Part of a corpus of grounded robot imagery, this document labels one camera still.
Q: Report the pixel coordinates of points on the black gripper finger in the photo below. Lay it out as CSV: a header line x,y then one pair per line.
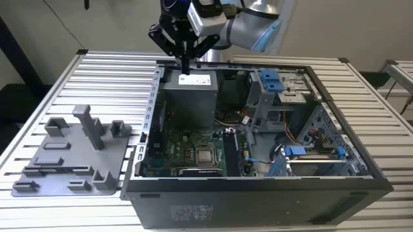
x,y
163,41
206,46

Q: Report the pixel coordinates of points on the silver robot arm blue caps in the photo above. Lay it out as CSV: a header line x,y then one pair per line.
x,y
245,26

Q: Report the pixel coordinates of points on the black RAM slot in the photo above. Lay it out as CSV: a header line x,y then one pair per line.
x,y
230,154

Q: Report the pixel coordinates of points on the black table corner cap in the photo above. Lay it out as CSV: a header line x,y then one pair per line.
x,y
392,62
82,51
344,60

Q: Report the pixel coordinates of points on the grey power supply unit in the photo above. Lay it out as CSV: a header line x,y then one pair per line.
x,y
188,106

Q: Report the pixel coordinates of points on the grey metal drive cage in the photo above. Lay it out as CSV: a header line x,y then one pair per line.
x,y
265,101

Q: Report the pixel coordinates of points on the green motherboard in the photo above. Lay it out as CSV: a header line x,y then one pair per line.
x,y
180,142

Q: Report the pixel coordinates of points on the black CPU socket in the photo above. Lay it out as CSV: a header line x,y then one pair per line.
x,y
205,146

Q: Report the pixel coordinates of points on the silver CPU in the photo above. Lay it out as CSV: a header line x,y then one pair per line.
x,y
206,158

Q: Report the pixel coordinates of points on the hard disk in blue carrier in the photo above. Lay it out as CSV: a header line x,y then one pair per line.
x,y
294,151

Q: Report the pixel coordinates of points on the black graphics card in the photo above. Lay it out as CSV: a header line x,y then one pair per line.
x,y
199,172

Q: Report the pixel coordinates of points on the grey plastic part rack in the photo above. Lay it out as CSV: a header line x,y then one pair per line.
x,y
80,155

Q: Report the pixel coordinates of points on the neighbouring metal slat table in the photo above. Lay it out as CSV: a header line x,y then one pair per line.
x,y
400,72

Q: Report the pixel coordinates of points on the black open PC case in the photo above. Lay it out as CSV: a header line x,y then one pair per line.
x,y
226,207

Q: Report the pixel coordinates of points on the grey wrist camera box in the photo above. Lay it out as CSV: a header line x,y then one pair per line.
x,y
206,20

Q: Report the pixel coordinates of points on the blue plastic drive bracket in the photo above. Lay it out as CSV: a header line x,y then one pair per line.
x,y
270,81

